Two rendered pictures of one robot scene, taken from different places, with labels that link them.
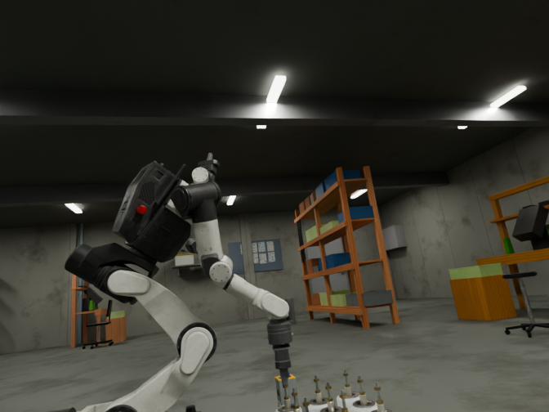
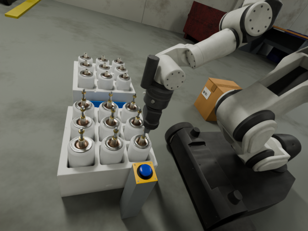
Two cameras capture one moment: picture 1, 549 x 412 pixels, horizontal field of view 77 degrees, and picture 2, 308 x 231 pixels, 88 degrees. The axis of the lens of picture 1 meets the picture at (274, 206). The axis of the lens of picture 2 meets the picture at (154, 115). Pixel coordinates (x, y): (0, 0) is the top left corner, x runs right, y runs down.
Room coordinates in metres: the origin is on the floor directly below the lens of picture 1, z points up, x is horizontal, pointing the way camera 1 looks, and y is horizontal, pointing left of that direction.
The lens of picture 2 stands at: (1.81, -0.06, 0.77)
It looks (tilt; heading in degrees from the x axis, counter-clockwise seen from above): 38 degrees down; 166
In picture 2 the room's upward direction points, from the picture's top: 20 degrees clockwise
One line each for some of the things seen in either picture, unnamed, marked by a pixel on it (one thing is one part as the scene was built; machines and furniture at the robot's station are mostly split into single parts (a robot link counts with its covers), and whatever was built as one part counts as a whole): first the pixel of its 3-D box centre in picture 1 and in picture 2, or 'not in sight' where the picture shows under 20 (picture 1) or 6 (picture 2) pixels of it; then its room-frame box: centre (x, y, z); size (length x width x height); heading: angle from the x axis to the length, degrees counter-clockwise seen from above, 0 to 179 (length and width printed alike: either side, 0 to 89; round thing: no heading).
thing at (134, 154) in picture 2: not in sight; (137, 154); (1.36, 0.04, 0.16); 0.10 x 0.10 x 0.18
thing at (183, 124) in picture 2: not in sight; (180, 135); (1.12, 0.32, 0.10); 0.20 x 0.05 x 0.20; 105
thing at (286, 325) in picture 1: (279, 315); (161, 78); (1.37, 0.03, 0.57); 0.11 x 0.11 x 0.11; 17
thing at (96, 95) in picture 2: not in sight; (102, 86); (0.75, -0.25, 0.09); 0.39 x 0.39 x 0.18; 18
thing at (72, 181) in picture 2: not in sight; (107, 144); (1.28, -0.10, 0.09); 0.39 x 0.39 x 0.18; 15
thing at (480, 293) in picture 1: (515, 247); not in sight; (4.65, -3.09, 0.86); 1.33 x 1.24 x 1.72; 12
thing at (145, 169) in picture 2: not in sight; (145, 170); (1.54, 0.04, 0.32); 0.04 x 0.04 x 0.02
